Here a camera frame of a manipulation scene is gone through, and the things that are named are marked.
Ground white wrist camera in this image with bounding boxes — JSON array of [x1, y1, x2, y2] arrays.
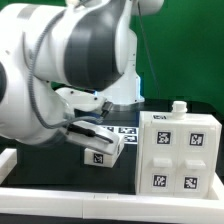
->
[[56, 87, 107, 112]]

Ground white cabinet body box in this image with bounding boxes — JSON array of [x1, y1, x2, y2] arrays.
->
[[135, 101, 222, 198]]

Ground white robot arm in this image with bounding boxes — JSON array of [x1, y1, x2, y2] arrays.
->
[[0, 0, 164, 155]]

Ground white marker sheet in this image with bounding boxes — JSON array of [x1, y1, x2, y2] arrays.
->
[[106, 126, 138, 145]]

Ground grey corrugated cable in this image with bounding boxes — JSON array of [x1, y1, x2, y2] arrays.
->
[[23, 8, 101, 130]]

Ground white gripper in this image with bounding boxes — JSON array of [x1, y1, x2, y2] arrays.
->
[[66, 121, 120, 155]]

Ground white left frame rail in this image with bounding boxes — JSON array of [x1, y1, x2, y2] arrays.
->
[[0, 148, 17, 185]]

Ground white right frame rail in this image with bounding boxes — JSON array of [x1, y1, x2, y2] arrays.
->
[[211, 174, 224, 201]]

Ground white frame rail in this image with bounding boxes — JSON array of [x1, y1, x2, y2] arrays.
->
[[0, 148, 17, 185], [0, 188, 224, 224], [211, 174, 224, 201]]

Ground white front frame rail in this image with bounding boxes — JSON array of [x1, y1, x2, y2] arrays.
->
[[0, 188, 224, 224]]

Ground tall white block with tag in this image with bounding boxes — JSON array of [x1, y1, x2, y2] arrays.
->
[[83, 134, 126, 169]]

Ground white panel with tag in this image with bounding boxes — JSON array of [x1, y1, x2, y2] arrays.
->
[[150, 128, 177, 194]]

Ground small white door panel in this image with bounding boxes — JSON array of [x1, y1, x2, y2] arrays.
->
[[177, 128, 211, 198]]

